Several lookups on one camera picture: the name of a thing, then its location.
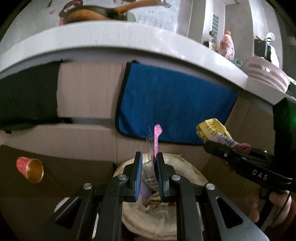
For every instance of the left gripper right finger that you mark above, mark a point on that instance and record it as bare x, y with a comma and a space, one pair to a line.
163, 173

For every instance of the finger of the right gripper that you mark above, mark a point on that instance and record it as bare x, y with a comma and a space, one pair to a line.
229, 156

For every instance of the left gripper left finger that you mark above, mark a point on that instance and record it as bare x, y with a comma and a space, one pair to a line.
134, 171

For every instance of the yellow snack wrapper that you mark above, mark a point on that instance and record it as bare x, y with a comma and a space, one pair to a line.
213, 130

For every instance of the pink plastic spoon package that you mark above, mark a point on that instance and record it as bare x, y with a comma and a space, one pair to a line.
153, 144

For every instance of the red gold paper cup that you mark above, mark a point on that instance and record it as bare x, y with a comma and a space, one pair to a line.
31, 169

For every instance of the round silver gold coaster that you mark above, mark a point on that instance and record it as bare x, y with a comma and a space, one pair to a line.
60, 203

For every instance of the person's right hand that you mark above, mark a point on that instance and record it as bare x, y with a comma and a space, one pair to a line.
278, 207

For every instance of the blue towel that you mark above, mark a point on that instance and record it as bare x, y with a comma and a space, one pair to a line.
176, 101

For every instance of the pink plastic basket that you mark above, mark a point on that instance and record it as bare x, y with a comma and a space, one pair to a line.
263, 70

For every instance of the bottle with orange cap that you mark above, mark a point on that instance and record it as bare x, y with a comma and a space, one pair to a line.
226, 46

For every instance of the dark sauce bottle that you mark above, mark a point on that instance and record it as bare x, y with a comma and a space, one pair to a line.
210, 41

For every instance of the black cloth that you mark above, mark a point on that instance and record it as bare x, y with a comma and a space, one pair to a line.
29, 98

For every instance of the black wok with wooden handle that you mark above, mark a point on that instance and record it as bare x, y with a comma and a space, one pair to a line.
98, 13

